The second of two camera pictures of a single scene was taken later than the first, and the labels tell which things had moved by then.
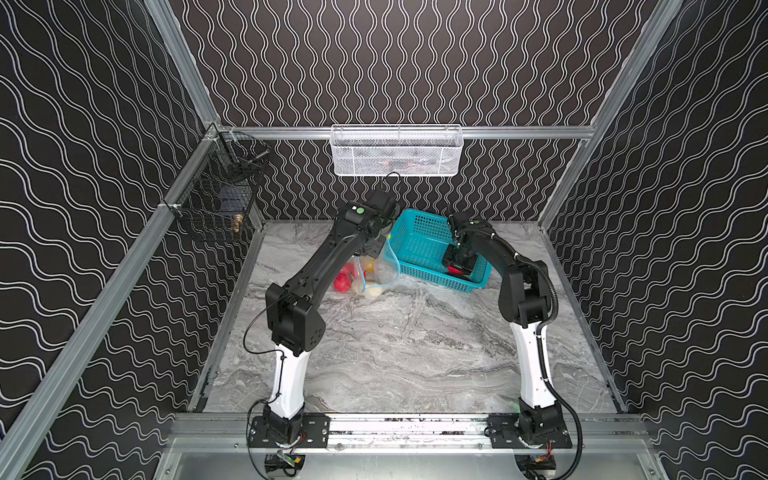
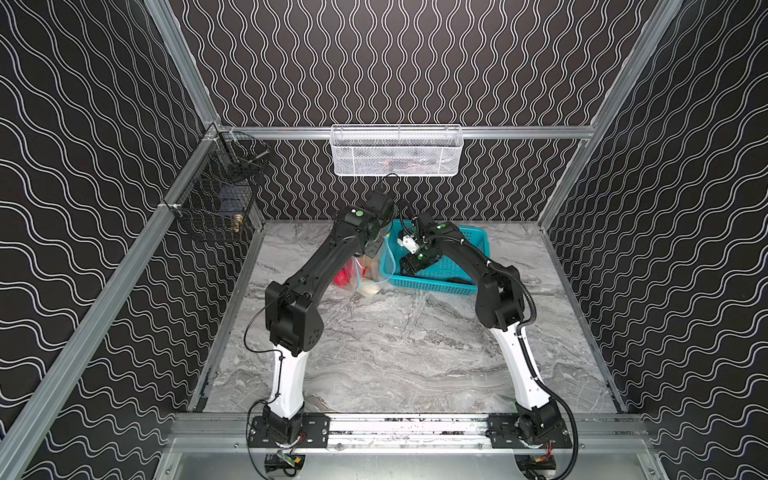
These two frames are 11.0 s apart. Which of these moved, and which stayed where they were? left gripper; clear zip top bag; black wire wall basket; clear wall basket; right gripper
Moved: clear zip top bag; right gripper
Stayed: clear wall basket; black wire wall basket; left gripper
